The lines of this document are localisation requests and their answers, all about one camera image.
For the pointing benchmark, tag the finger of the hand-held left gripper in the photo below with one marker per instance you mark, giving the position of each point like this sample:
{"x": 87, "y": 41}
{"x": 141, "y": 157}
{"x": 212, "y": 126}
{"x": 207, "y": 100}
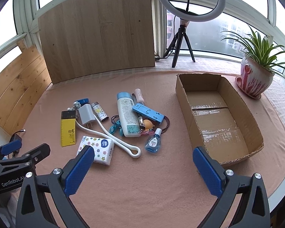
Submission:
{"x": 41, "y": 150}
{"x": 11, "y": 146}

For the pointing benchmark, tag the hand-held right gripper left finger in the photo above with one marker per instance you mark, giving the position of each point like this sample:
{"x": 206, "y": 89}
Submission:
{"x": 78, "y": 171}

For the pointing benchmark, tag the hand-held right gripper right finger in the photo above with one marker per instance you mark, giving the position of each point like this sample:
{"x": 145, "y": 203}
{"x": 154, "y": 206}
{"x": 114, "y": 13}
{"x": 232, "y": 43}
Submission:
{"x": 209, "y": 173}

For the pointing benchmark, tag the yellow black paper card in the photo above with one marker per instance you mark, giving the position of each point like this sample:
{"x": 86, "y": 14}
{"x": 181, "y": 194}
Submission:
{"x": 68, "y": 133}

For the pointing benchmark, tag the cardboard box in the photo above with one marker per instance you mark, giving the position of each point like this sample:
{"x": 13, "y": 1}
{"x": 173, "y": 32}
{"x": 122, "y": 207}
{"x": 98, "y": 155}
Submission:
{"x": 218, "y": 128}

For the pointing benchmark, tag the white lotion bottle blue cap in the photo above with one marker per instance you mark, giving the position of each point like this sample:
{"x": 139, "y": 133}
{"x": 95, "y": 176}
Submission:
{"x": 127, "y": 116}

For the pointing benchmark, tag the black charger brick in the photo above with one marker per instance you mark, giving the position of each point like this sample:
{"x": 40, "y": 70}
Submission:
{"x": 15, "y": 137}

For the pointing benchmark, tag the star print tissue pack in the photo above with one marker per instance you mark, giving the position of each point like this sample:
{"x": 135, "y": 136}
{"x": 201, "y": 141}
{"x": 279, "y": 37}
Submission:
{"x": 102, "y": 148}

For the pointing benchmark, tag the teal plastic item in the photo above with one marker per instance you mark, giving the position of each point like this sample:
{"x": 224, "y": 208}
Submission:
{"x": 112, "y": 130}

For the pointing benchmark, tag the pink felt tablecloth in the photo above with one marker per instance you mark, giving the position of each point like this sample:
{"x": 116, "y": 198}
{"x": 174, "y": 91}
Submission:
{"x": 156, "y": 182}

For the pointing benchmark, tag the white power adapter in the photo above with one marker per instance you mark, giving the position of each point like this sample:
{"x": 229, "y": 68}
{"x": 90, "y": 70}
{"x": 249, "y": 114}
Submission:
{"x": 86, "y": 116}

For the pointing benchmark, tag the white massage roller grey balls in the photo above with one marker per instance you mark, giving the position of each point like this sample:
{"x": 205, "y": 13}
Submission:
{"x": 132, "y": 156}

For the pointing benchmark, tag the patterned lighter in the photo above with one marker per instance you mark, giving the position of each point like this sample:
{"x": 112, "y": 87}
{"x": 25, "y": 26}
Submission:
{"x": 99, "y": 112}

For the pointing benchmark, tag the small blue liquid bottle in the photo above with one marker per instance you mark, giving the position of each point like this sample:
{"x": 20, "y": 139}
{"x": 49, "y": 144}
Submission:
{"x": 153, "y": 142}

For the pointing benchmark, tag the blue round lid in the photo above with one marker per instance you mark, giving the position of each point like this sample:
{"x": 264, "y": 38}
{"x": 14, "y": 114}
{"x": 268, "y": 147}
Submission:
{"x": 83, "y": 101}

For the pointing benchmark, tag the orange toy figure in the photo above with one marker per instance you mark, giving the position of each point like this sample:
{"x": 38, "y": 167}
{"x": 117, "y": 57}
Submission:
{"x": 147, "y": 124}

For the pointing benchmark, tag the black clear pen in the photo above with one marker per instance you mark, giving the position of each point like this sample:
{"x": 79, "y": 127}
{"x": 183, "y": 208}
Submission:
{"x": 140, "y": 121}

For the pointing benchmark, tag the blue folding phone stand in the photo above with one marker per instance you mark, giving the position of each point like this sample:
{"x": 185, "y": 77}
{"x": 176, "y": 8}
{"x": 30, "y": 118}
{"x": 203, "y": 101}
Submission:
{"x": 147, "y": 112}

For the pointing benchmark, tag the red pot saucer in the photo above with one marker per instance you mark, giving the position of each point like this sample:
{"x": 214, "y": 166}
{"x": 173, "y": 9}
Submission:
{"x": 245, "y": 92}

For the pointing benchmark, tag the pink cosmetic tube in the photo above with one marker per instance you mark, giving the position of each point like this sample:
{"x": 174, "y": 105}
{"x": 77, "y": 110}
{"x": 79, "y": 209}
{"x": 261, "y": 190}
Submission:
{"x": 139, "y": 95}

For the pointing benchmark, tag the red white flower pot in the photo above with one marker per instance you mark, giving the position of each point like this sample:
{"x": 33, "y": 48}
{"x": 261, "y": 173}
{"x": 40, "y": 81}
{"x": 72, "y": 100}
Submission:
{"x": 254, "y": 78}

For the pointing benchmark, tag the light wooden board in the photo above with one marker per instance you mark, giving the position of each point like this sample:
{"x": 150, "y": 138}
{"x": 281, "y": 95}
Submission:
{"x": 97, "y": 28}

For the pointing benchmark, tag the green spider plant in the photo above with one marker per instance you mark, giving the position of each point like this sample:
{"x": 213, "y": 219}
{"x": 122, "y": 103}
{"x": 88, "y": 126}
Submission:
{"x": 258, "y": 45}

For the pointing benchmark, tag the black tripod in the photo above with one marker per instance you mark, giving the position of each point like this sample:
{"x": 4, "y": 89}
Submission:
{"x": 180, "y": 35}

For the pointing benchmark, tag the pine plank wall panel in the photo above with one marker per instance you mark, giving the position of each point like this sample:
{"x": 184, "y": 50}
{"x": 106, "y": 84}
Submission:
{"x": 14, "y": 87}

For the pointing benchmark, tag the white window frame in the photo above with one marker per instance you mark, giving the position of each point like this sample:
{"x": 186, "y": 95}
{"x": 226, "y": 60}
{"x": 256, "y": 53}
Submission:
{"x": 26, "y": 16}

